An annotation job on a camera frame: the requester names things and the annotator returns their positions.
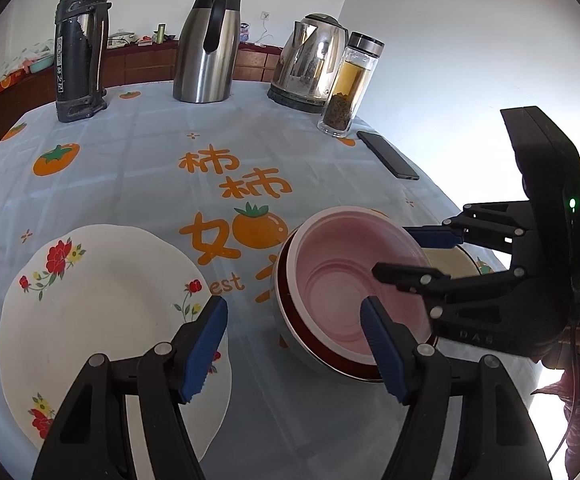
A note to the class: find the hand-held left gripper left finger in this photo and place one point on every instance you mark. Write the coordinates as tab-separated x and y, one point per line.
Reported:
205	355

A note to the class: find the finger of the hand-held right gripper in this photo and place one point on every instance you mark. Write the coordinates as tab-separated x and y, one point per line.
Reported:
434	236
409	276

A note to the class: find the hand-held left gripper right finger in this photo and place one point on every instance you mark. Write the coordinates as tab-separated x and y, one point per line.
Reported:
379	350

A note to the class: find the pink plastic bowl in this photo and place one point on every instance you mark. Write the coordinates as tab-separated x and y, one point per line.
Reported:
335	285

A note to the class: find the stainless steel bowl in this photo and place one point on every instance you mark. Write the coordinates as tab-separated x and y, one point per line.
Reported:
297	347

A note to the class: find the white plate with red flowers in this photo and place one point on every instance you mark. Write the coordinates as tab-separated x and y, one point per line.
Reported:
105	320

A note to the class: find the black smartphone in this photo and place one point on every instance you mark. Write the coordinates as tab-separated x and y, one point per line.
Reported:
387	155

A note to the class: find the glass tea bottle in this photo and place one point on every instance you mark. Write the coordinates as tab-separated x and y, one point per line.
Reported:
347	90

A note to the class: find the stainless steel electric kettle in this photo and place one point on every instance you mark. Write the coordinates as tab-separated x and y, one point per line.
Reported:
305	65

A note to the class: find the persimmon print tablecloth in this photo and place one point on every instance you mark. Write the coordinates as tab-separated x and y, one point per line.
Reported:
145	125

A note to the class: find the small blue pink packet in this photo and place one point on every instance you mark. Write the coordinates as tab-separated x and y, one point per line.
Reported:
245	32

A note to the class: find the stainless steel thermal carafe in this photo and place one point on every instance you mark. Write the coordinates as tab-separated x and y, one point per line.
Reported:
200	70

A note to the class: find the brown wooden cabinet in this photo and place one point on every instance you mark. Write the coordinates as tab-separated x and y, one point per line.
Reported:
140	62

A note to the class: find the black worn thermos flask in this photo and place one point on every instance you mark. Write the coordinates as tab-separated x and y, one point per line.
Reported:
72	70

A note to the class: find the small green bottle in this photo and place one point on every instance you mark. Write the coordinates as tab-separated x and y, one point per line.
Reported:
161	33

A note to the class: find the white dishes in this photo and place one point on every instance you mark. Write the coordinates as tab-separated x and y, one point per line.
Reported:
120	40

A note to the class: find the teal plastic basin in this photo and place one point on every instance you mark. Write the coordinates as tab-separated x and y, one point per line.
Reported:
40	63

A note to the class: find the orange cardboard box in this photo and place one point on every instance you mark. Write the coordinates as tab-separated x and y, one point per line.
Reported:
7	82

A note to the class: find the floral cloth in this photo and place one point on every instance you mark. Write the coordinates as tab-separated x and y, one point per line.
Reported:
25	52

